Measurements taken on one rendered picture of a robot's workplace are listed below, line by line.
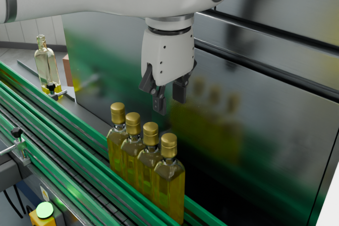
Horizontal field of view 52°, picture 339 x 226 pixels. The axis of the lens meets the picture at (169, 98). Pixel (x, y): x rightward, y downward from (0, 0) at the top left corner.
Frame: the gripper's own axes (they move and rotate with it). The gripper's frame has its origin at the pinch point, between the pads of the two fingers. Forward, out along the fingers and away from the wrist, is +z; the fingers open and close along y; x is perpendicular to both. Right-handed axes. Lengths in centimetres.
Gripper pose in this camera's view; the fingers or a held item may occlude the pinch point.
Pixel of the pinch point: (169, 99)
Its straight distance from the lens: 69.5
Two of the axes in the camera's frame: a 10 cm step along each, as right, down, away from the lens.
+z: 0.0, 8.4, 5.4
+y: -7.0, 3.9, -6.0
